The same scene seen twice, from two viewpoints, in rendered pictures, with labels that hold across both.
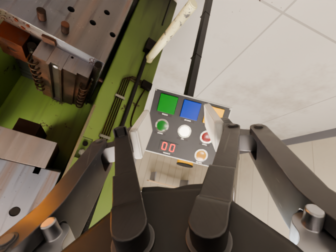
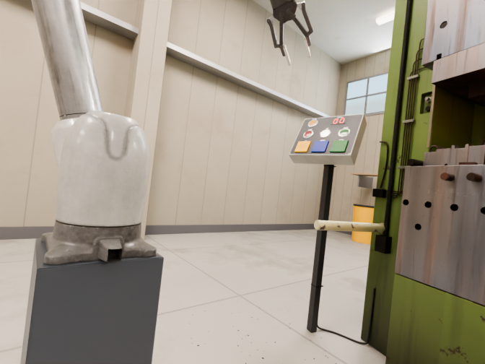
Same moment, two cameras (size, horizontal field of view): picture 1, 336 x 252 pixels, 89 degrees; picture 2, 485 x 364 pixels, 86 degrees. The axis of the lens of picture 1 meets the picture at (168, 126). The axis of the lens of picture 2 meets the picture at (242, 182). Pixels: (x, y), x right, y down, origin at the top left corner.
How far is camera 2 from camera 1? 1.00 m
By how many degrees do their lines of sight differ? 43
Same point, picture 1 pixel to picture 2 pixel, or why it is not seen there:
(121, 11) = (403, 238)
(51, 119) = not seen: outside the picture
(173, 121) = (334, 137)
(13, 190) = (449, 35)
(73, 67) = (440, 154)
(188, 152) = (322, 122)
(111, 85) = not seen: hidden behind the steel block
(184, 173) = (366, 198)
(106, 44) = (408, 187)
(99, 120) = (418, 134)
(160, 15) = (378, 304)
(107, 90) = not seen: hidden behind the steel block
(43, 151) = (439, 71)
